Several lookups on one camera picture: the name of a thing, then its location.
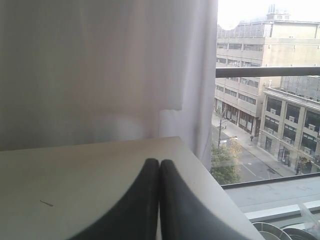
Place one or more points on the dark window crossbar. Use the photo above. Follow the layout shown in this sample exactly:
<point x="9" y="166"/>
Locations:
<point x="275" y="71"/>

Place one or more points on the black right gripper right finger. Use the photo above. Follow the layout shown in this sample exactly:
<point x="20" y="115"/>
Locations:
<point x="182" y="214"/>

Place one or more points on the grey window sill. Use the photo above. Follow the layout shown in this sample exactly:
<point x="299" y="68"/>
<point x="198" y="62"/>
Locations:
<point x="277" y="198"/>

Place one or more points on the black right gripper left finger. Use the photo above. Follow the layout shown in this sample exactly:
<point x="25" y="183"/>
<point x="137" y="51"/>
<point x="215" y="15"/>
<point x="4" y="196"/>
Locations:
<point x="135" y="215"/>

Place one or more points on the white backdrop curtain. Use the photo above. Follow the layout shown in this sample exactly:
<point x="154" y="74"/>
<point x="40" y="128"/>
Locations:
<point x="90" y="71"/>

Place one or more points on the clear plastic bag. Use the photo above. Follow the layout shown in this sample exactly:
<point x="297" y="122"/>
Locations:
<point x="310" y="221"/>

